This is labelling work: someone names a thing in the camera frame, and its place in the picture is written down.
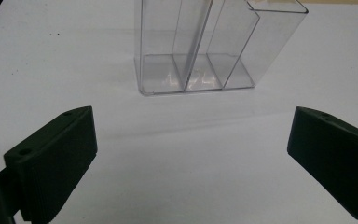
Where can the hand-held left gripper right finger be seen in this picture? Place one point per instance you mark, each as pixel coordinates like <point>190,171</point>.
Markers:
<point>335,155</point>

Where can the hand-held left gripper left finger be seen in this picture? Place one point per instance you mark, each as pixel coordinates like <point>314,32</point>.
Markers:
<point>52,161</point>

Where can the clear plastic compartment organizer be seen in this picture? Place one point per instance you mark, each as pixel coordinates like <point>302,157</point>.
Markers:
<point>199,49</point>

